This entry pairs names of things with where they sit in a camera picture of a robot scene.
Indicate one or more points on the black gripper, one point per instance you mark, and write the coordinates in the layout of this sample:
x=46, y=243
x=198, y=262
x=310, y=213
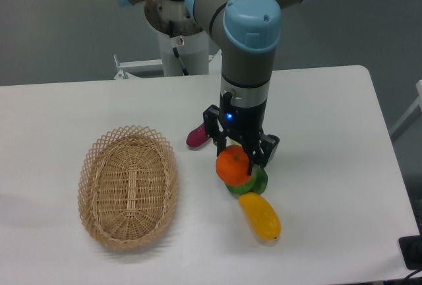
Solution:
x=243, y=125

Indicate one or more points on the orange toy fruit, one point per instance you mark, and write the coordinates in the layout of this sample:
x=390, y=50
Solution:
x=232, y=165

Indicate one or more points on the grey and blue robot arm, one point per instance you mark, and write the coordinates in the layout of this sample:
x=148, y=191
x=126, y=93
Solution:
x=247, y=32

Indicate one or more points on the purple toy eggplant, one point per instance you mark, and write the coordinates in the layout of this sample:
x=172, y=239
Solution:
x=197, y=137

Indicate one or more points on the green toy vegetable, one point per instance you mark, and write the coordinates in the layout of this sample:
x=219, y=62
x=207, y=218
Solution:
x=257, y=184

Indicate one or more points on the yellow toy mango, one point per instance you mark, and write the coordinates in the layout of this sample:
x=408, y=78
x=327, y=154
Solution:
x=262, y=217

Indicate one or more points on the oval wicker basket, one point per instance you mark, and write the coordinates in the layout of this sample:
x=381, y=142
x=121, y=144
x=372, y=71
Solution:
x=128, y=187

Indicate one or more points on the black device at table edge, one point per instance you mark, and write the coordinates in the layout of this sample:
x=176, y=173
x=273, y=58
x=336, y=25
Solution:
x=411, y=251

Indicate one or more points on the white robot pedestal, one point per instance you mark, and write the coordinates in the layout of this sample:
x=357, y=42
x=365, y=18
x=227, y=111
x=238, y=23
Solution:
x=183, y=44

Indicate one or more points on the white frame at right edge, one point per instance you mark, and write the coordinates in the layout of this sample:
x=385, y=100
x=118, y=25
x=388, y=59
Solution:
x=410, y=116

